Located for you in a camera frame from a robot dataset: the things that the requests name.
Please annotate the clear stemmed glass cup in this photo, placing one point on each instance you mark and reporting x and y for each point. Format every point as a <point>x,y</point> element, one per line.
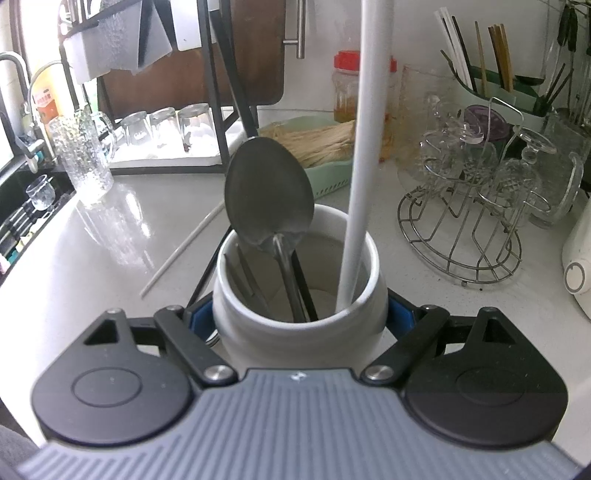
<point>512,184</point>

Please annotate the steel kitchen faucet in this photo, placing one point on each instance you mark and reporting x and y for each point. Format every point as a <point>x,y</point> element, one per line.
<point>32,150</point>

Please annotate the green plastic basket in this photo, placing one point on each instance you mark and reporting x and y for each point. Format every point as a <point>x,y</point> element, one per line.
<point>332,184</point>

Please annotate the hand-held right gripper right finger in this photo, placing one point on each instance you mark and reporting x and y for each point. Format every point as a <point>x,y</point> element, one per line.
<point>400,318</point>

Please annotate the textured glass mug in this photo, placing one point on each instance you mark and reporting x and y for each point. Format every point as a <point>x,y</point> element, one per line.
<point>83,157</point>

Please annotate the white kitchen appliance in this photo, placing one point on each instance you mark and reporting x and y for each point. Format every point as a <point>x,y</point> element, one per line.
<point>579,277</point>

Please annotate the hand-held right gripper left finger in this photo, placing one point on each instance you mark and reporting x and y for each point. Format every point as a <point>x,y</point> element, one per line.
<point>199,318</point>

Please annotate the row of hanging kitchen tools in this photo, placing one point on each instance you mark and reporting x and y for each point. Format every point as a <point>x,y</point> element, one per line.
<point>565,27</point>

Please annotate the brown wooden cutting board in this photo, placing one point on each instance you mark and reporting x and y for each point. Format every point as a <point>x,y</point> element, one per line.
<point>184,78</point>

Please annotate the large silver spoon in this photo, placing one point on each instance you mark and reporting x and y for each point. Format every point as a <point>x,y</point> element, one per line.
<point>268,194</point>

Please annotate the small silver fork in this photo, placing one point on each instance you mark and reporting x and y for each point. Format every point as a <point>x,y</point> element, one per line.
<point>249,281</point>

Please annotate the black metal dish rack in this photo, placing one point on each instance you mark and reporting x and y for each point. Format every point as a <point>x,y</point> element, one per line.
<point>213,83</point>

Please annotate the small clear glass cup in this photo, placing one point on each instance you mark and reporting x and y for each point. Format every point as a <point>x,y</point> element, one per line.
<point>40,194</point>

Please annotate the textured glass pitcher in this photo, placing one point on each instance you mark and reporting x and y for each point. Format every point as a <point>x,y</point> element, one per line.
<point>554,152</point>

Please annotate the orange bottle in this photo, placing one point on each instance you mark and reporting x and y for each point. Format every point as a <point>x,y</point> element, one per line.
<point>46,106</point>

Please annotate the white plastic board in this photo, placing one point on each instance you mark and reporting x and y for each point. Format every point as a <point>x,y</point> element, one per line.
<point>191,27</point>

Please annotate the white ceramic utensil jar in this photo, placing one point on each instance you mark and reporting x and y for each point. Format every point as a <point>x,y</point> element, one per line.
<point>295,346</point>

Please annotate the white textured dishcloth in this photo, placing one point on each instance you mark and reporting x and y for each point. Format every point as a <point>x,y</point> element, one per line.
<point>106,50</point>

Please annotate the bunch of assorted chopsticks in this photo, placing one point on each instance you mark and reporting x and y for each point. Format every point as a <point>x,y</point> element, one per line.
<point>503,55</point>

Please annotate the tall textured glass tumbler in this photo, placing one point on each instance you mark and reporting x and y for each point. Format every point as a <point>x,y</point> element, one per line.
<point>415,115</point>

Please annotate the red-lidded plastic jar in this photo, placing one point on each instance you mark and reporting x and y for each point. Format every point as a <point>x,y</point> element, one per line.
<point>346,83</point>

